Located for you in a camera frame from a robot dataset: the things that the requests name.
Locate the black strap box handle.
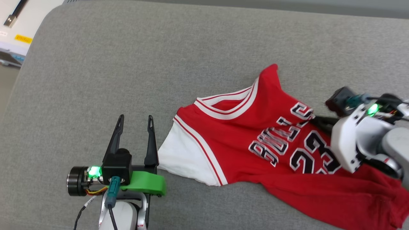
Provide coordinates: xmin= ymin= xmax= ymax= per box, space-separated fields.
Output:
xmin=4 ymin=0 xmax=29 ymax=27

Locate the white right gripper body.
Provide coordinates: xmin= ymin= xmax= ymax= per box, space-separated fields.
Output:
xmin=331 ymin=94 xmax=404 ymax=174

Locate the teal plug left camera cable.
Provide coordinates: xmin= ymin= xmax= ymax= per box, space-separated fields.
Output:
xmin=104 ymin=177 xmax=121 ymax=230

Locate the pale grey partition panel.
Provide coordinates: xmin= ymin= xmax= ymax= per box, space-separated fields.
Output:
xmin=64 ymin=0 xmax=409 ymax=19

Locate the teal plug right camera cable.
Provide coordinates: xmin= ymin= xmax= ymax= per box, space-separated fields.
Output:
xmin=347 ymin=93 xmax=409 ymax=111

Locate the white equipment box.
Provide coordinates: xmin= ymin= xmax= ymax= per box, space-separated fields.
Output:
xmin=0 ymin=0 xmax=64 ymax=67

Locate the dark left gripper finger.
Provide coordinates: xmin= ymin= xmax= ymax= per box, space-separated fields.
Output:
xmin=144 ymin=115 xmax=159 ymax=166
xmin=102 ymin=114 xmax=125 ymax=164

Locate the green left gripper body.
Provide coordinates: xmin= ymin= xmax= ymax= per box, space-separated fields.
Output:
xmin=66 ymin=165 xmax=167 ymax=197

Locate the red white basketball jersey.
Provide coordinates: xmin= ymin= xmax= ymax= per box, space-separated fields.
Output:
xmin=158 ymin=64 xmax=409 ymax=230

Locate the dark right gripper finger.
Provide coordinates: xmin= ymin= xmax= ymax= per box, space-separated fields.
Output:
xmin=316 ymin=123 xmax=335 ymax=136
xmin=308 ymin=116 xmax=340 ymax=126

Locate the teal plug camera cable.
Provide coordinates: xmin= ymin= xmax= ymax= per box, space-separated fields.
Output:
xmin=104 ymin=177 xmax=121 ymax=230
xmin=347 ymin=93 xmax=409 ymax=111

